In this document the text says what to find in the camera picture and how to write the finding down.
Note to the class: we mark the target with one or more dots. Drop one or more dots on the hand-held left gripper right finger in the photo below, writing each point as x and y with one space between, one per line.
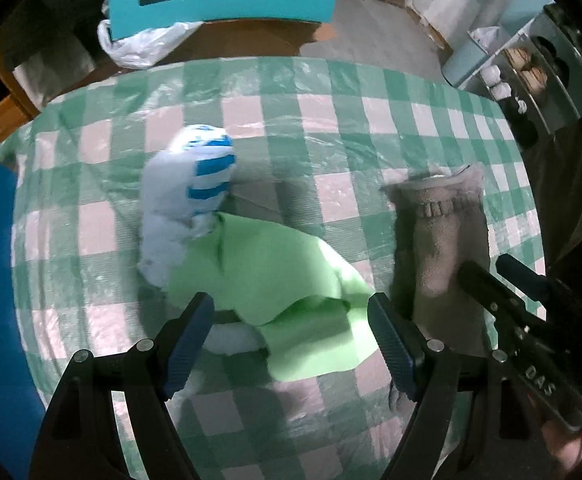
393 350

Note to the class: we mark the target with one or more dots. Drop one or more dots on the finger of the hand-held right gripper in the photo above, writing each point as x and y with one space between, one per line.
486 285
523 272

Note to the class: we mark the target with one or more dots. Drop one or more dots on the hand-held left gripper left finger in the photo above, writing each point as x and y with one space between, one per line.
188 345

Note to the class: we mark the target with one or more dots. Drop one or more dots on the brown-grey sock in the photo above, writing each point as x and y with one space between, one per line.
441 250

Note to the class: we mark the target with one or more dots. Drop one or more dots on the light green cloth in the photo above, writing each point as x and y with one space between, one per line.
281 280

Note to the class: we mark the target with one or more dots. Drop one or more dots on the person's right hand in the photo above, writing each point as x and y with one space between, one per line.
561 450

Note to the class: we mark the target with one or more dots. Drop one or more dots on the pale blue sock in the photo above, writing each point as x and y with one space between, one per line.
231 340

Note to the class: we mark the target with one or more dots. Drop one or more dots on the white sock blue stripes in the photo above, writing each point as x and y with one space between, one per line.
171 200

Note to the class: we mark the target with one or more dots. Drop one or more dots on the group of assorted shoes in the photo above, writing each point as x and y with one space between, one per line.
526 65

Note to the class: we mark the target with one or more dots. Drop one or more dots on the grey shoe rack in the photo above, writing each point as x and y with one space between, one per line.
556 60

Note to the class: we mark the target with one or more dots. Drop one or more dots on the light blue bin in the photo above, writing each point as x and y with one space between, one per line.
463 65

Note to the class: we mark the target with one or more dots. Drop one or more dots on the green checkered tablecloth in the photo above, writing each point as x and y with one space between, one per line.
321 125

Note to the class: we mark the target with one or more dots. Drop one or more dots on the white door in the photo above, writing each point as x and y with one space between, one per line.
431 5

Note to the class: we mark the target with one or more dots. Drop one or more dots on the white plastic bag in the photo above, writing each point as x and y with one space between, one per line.
136 45

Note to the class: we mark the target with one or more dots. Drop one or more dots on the teal printed box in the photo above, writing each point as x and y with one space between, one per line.
221 5

